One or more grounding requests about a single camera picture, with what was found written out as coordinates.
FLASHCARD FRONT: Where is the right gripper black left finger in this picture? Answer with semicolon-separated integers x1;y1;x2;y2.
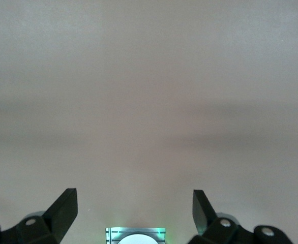
0;188;78;244

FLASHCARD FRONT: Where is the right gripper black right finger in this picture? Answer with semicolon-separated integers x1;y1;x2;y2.
189;189;292;244

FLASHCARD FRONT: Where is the brown table cover sheet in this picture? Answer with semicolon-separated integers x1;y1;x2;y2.
0;0;298;244

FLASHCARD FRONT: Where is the aluminium arm base plate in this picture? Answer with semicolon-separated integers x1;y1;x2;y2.
105;227;166;244

